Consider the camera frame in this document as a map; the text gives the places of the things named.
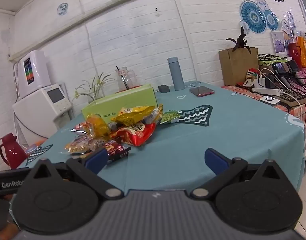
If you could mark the blue-grey thermos bottle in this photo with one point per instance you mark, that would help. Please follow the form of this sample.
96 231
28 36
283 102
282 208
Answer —
176 75

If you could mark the green cardboard box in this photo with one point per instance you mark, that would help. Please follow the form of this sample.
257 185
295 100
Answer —
123 98

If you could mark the large blue paper fan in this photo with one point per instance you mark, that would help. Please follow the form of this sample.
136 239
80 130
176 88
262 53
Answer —
252 17

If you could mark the black camera device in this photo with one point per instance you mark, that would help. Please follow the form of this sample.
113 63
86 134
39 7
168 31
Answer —
278 68
292 66

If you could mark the white round device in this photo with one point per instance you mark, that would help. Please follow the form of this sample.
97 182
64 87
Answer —
269 100

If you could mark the stuffed doll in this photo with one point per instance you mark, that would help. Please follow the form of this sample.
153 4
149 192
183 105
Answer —
251 76

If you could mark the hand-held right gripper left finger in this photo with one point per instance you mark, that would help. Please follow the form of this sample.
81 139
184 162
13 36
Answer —
96 160

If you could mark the dark red thermos jug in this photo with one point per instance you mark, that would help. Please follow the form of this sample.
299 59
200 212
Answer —
14 152

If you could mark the red thermos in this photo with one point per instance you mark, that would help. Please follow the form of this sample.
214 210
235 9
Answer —
294 52

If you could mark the yellow snack packet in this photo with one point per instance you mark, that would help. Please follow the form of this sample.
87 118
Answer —
133 115

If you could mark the glass pitcher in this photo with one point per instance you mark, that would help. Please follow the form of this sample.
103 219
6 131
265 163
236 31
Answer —
132 80

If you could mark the orange bag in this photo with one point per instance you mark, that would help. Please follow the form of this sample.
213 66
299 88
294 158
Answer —
304 51

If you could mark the small multicolour snack packet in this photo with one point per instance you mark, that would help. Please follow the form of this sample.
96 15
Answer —
153 116

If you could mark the clear orange snack packet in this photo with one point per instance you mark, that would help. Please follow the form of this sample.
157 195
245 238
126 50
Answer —
78 146

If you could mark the small black box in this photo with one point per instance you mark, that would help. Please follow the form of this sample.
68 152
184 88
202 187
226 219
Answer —
164 88

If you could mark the dark red snack packet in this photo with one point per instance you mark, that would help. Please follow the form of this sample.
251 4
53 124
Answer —
118 152

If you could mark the round blue wall sticker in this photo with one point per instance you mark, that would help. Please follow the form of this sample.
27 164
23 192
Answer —
62 8

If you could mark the white water purifier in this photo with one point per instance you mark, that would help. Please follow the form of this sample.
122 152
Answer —
37 65

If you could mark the glass vase with plant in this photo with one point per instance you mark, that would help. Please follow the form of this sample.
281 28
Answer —
96 93

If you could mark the picture frame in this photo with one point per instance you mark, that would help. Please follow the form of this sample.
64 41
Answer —
277 42

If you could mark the white paper fan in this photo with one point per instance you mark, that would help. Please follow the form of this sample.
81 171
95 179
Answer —
288 25

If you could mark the white monitor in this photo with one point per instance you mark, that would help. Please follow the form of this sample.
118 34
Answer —
38 110

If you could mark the small blue paper fan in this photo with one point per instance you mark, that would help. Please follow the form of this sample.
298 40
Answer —
270 20

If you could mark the black straw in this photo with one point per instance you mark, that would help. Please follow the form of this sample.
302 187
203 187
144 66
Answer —
123 78

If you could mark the phone with red case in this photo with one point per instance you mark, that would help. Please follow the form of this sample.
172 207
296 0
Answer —
201 91

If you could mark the brown cardboard box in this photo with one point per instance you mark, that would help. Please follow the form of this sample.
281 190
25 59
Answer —
235 67

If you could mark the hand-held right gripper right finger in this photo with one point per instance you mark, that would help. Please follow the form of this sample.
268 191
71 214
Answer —
215 161

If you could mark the green snack packet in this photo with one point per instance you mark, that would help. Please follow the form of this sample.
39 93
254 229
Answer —
170 117

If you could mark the purple plant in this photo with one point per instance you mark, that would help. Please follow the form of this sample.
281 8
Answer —
241 42

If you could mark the white power strip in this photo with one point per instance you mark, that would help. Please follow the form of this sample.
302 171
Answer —
266 91

